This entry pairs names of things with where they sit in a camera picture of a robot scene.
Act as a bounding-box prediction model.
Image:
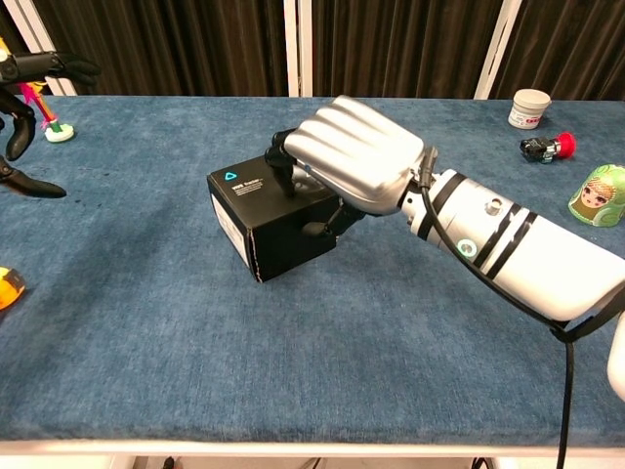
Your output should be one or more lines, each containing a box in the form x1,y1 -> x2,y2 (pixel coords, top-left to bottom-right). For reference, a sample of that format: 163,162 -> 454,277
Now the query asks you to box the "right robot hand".
265,95 -> 426,240

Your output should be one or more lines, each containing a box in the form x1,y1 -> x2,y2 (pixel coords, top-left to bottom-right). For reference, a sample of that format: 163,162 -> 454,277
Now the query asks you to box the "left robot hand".
0,48 -> 102,199

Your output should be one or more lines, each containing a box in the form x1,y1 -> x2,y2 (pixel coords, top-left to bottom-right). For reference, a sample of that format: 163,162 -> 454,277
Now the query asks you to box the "black paper box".
206,154 -> 341,283

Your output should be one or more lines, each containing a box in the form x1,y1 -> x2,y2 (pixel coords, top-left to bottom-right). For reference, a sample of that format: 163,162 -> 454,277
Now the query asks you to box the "black curtain panel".
0,7 -> 50,97
490,0 -> 625,102
33,0 -> 289,98
311,0 -> 504,99

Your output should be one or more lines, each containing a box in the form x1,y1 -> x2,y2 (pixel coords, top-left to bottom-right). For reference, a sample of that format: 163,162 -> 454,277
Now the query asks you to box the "feather shuttlecock toy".
17,80 -> 77,144

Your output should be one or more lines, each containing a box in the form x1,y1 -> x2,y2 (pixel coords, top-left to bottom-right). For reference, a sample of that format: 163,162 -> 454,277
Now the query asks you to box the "white plastic jar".
507,88 -> 553,131

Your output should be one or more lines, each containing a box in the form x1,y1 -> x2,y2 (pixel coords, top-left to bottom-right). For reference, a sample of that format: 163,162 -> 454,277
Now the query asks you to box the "red emergency stop button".
520,131 -> 578,164

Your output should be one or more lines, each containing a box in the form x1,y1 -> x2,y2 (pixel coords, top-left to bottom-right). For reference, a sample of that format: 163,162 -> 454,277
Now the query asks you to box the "yellow tape measure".
0,267 -> 26,314

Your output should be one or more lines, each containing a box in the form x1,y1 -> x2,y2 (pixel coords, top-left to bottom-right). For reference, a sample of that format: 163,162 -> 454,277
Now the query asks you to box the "blue table mat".
0,94 -> 625,448

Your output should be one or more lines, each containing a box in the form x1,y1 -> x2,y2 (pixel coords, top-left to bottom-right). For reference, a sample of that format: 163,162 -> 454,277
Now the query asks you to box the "white frame post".
283,0 -> 313,98
474,0 -> 522,101
0,0 -> 77,97

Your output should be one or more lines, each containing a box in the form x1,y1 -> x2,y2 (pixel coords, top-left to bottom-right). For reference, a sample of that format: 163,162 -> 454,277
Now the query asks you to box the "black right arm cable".
418,146 -> 625,469

